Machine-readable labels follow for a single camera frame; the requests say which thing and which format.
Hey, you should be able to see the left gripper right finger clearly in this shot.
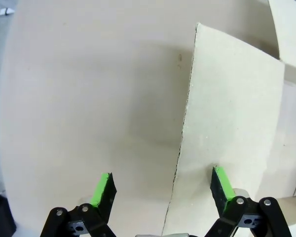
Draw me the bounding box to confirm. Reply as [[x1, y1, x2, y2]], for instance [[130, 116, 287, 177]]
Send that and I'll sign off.
[[204, 166, 293, 237]]

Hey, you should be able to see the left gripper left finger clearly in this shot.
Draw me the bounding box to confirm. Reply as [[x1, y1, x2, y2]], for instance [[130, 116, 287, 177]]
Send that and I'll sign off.
[[40, 172, 118, 237]]

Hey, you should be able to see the brown cardboard box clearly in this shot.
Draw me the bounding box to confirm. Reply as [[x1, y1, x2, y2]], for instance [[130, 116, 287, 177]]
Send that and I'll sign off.
[[161, 0, 296, 237]]

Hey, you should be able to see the black floor case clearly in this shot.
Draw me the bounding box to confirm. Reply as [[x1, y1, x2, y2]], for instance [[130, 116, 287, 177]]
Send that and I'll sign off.
[[0, 192, 17, 237]]

